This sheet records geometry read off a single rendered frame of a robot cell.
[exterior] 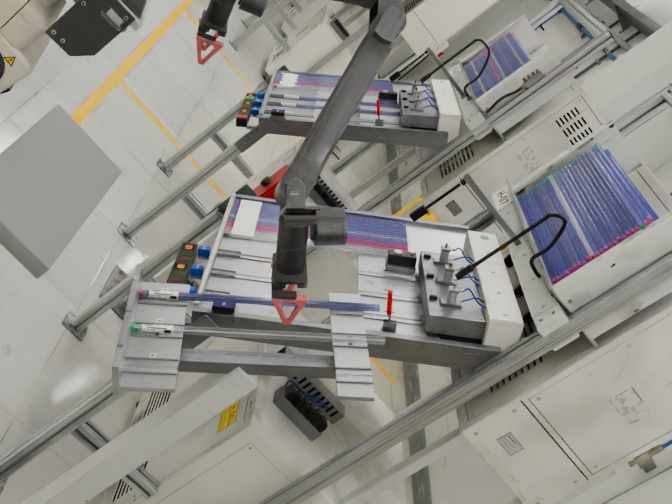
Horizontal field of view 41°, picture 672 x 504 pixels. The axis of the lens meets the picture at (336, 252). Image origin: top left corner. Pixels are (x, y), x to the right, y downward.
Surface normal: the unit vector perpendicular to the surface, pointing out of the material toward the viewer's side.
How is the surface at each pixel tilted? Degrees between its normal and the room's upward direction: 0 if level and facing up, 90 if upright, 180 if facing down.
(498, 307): 43
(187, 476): 90
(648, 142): 90
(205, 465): 90
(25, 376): 0
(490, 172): 90
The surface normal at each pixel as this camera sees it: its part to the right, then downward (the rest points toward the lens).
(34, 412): 0.78, -0.55
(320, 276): -0.03, 0.44
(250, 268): 0.14, -0.89
